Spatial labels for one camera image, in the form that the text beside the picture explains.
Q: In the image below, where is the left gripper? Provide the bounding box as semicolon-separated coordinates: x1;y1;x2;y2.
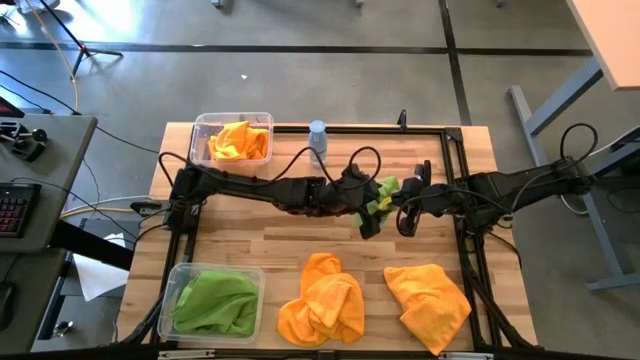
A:
339;163;384;240

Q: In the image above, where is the clear plastic bin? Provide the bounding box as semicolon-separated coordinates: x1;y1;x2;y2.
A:
189;112;275;176
157;263;266;345

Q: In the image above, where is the silver frame bracket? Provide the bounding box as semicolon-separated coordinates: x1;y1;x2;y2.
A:
438;351;496;360
157;349;217;360

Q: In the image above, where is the black tripod stand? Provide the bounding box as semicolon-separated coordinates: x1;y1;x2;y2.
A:
37;0;124;77

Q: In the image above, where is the black desk crossbar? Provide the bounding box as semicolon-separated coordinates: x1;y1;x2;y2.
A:
49;218;136;271

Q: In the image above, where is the pale blue plastic bottle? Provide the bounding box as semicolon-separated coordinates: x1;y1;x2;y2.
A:
307;119;329;166

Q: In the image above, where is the white paper sheet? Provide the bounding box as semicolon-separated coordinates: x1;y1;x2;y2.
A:
72;232;127;303

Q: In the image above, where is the black computer mouse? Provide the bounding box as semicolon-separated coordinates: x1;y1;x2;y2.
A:
0;281;16;332

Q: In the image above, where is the grey side desk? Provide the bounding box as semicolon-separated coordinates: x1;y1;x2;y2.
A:
0;113;99;356

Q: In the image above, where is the black aluminium table frame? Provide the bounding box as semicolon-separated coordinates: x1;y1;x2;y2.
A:
117;124;539;360

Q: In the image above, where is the white desk top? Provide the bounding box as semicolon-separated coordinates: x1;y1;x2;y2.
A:
566;0;640;93

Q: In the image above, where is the black keyboard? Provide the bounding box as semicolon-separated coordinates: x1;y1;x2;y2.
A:
0;181;43;239

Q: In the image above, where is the yellow floor cable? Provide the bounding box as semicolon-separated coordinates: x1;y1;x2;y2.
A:
24;0;81;114

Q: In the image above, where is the blue-grey desk frame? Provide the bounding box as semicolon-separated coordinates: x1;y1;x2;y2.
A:
552;124;640;294

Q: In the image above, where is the white cable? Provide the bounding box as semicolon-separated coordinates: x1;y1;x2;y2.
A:
558;127;640;217

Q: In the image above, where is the black device with red edge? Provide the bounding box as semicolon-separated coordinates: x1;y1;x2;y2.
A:
0;94;26;119

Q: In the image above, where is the black clamp device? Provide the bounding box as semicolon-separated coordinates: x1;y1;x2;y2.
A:
0;118;49;163

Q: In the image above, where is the black floor cable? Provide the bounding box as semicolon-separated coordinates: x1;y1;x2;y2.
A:
0;69;161;154

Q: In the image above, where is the grey desk leg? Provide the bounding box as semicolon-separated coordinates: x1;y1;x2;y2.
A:
508;55;605;183

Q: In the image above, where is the green microfiber towel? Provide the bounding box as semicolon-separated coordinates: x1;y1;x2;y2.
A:
169;270;260;339
354;175;401;226

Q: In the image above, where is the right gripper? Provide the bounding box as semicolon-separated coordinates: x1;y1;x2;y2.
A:
391;159;469;237

